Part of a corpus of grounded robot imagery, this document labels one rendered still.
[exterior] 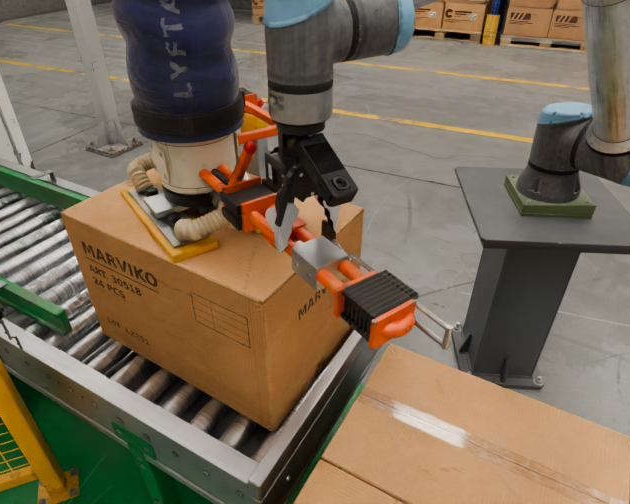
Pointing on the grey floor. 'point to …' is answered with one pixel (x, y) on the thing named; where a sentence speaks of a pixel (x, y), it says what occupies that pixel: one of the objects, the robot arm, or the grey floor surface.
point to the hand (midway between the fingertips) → (309, 240)
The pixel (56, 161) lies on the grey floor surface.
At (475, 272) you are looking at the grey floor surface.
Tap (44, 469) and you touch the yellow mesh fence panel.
